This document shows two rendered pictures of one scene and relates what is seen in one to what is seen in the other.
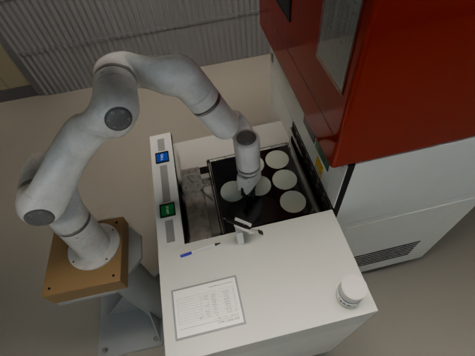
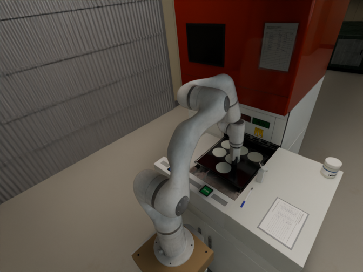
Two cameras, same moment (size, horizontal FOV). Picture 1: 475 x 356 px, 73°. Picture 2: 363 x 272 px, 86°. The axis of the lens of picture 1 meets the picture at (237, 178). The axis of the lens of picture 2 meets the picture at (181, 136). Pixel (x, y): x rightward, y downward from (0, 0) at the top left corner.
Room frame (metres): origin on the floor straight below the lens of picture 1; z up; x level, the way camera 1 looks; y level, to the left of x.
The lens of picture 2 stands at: (0.13, 0.75, 1.85)
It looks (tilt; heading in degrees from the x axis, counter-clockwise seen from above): 36 degrees down; 324
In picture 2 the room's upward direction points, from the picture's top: 7 degrees counter-clockwise
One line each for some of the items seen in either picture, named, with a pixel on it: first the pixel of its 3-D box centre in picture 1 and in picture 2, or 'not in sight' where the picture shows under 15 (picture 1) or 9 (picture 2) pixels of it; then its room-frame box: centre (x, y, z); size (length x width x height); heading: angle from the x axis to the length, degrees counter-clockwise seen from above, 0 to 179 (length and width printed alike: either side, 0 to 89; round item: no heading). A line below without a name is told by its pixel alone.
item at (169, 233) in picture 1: (169, 193); (189, 187); (0.74, 0.29, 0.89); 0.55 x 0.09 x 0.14; 6
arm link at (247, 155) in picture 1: (247, 150); (236, 130); (0.68, -0.04, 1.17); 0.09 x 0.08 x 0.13; 4
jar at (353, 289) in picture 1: (350, 291); (330, 168); (0.23, -0.28, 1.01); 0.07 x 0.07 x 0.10
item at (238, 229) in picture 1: (244, 230); (262, 170); (0.46, 0.00, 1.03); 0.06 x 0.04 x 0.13; 96
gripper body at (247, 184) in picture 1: (249, 176); (235, 149); (0.67, -0.04, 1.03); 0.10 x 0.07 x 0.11; 138
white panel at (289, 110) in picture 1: (299, 119); (227, 120); (0.93, -0.29, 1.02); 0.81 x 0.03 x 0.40; 6
